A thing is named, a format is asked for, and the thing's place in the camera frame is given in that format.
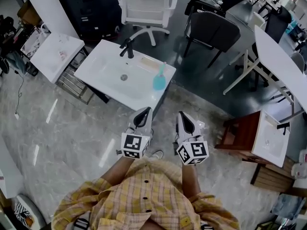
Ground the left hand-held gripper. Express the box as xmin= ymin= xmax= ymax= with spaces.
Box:
xmin=116 ymin=106 xmax=154 ymax=160

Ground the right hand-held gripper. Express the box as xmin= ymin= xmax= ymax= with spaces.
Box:
xmin=173 ymin=111 xmax=209 ymax=166

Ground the blue spray bottle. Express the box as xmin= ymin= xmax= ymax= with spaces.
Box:
xmin=153 ymin=61 xmax=167 ymax=91

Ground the person's left forearm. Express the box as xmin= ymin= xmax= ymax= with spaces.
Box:
xmin=100 ymin=155 xmax=135 ymax=184

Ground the person's right forearm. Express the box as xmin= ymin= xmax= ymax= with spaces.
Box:
xmin=181 ymin=163 xmax=201 ymax=199

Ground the white ceramic sink basin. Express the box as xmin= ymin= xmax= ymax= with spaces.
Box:
xmin=73 ymin=39 xmax=177 ymax=112

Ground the brown wooden cabinet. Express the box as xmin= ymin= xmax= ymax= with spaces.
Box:
xmin=214 ymin=110 xmax=262 ymax=158

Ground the black sink faucet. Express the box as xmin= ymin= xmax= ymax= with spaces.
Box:
xmin=119 ymin=38 xmax=134 ymax=59

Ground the yellow plaid shirt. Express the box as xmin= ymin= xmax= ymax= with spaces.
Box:
xmin=51 ymin=157 xmax=241 ymax=230

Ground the white sink on brown cabinet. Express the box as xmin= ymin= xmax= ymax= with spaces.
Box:
xmin=250 ymin=109 xmax=291 ymax=168

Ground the dark grey chair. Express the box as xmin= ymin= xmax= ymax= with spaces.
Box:
xmin=183 ymin=10 xmax=242 ymax=69

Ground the small black faucet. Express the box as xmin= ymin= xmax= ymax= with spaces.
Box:
xmin=276 ymin=122 xmax=291 ymax=136

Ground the wooden crate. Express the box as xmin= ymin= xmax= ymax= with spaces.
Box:
xmin=250 ymin=156 xmax=296 ymax=194

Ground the small white sink basin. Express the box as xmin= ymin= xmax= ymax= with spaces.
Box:
xmin=29 ymin=32 xmax=86 ymax=84

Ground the white office chair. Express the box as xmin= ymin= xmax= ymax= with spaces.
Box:
xmin=115 ymin=0 xmax=178 ymax=47

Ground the white folding table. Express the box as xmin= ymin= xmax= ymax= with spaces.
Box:
xmin=222 ymin=24 xmax=307 ymax=129

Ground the black cabinet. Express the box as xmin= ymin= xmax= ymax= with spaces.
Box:
xmin=54 ymin=0 xmax=123 ymax=41

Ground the blue denim cloth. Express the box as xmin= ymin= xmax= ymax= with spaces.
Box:
xmin=271 ymin=192 xmax=302 ymax=221

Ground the black office chair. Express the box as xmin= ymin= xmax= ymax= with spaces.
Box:
xmin=264 ymin=5 xmax=293 ymax=44

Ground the striped cloth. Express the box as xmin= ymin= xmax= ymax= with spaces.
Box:
xmin=13 ymin=202 xmax=33 ymax=225

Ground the metal wire rack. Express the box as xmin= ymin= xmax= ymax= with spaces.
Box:
xmin=55 ymin=47 xmax=94 ymax=105

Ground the black cable with white plug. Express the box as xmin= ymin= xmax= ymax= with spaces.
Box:
xmin=13 ymin=69 xmax=25 ymax=121

